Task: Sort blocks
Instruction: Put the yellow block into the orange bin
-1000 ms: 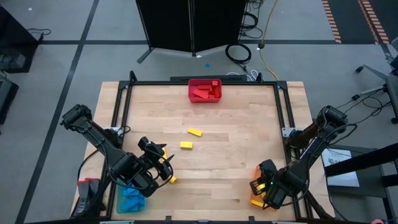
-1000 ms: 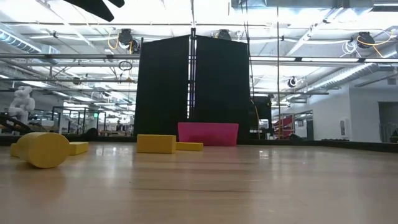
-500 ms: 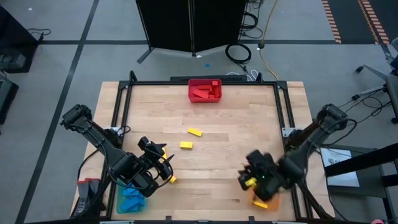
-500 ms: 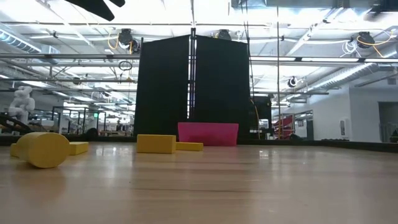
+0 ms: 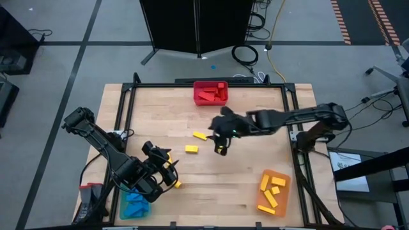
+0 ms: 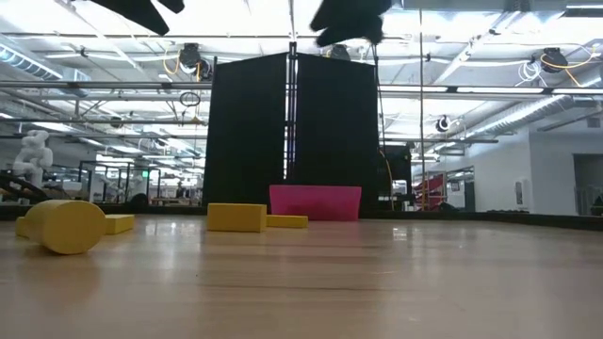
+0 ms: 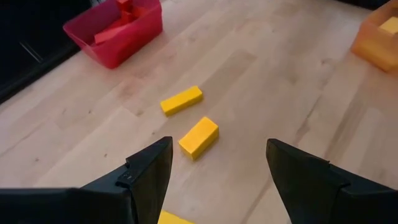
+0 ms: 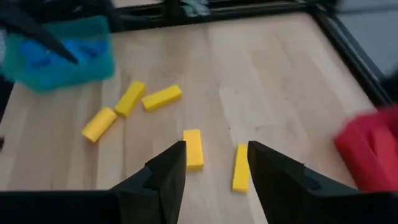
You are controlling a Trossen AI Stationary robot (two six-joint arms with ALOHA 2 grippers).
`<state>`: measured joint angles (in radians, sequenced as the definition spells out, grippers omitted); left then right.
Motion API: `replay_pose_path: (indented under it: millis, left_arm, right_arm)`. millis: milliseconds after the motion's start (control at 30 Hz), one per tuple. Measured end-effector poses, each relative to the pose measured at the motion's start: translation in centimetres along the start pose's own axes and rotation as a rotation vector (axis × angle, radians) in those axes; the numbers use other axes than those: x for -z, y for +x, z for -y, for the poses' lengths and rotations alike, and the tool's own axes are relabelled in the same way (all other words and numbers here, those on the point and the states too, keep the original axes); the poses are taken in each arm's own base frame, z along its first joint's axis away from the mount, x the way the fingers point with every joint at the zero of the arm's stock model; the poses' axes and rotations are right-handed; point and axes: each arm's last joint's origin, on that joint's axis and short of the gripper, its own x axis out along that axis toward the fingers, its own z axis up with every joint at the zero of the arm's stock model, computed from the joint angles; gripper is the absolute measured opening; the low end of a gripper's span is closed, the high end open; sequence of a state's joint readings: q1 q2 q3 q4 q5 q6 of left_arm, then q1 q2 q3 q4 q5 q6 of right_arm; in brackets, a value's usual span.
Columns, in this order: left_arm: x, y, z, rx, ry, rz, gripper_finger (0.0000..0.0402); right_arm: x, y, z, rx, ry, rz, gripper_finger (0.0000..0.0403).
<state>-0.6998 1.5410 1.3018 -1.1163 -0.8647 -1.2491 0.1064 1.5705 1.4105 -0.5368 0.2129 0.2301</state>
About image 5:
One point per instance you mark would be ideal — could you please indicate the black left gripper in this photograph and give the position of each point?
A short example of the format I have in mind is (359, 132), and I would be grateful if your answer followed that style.
(155, 172)

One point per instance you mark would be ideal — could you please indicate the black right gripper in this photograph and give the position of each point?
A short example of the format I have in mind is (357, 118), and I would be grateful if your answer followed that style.
(228, 126)

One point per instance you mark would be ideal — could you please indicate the small yellow wooden block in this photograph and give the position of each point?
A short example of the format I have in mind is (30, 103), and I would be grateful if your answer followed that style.
(220, 149)

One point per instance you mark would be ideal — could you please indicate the yellow wooden cylinder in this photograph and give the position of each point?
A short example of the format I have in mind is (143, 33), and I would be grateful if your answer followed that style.
(178, 184)

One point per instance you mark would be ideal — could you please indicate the blue wooden block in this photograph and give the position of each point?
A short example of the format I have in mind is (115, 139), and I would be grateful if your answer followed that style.
(132, 197)
(134, 211)
(144, 206)

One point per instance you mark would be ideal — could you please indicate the red wooden block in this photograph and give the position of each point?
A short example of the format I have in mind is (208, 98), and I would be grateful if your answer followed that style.
(221, 85)
(210, 89)
(206, 96)
(221, 95)

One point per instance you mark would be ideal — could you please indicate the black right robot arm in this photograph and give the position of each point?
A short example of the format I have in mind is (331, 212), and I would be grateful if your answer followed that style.
(287, 116)

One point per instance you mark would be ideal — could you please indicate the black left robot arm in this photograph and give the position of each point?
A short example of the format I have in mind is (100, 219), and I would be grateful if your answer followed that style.
(105, 147)

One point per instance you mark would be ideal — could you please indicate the red plastic bin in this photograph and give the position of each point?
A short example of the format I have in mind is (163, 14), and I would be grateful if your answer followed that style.
(195, 94)

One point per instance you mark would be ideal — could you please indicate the green plastic bin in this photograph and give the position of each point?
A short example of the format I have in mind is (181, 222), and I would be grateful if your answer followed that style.
(122, 209)

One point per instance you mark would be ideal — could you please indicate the black power strip bar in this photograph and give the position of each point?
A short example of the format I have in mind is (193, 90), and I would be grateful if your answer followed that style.
(185, 80)

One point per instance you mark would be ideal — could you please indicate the black device with red top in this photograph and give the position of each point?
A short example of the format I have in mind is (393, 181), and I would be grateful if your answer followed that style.
(91, 198)

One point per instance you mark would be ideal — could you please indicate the orange plastic bin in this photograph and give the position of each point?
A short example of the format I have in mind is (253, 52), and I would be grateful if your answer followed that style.
(284, 201)

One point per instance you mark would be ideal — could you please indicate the black folding partition screen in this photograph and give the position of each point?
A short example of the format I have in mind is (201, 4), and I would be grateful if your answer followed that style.
(179, 25)

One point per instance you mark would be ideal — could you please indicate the white paper sheet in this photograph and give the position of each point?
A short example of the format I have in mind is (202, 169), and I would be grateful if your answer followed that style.
(348, 179)

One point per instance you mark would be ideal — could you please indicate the black metal beam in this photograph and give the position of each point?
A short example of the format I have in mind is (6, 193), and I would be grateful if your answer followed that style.
(374, 166)

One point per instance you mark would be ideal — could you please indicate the small black cabinet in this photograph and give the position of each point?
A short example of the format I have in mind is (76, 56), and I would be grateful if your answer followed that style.
(8, 99)

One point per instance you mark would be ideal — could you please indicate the grey side table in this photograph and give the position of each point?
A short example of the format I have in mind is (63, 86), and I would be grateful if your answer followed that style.
(383, 191)

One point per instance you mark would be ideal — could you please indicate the black mat hazard striped edges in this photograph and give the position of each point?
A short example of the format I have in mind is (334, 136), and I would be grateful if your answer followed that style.
(358, 19)

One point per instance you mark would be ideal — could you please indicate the grey office chair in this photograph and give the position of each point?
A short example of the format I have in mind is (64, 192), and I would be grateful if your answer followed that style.
(403, 92)

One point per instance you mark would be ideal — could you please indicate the pink tape roll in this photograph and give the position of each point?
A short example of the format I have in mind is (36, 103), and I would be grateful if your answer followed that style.
(388, 228)

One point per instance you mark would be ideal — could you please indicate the large black cabinet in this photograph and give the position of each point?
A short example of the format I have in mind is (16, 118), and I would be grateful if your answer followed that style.
(16, 38)

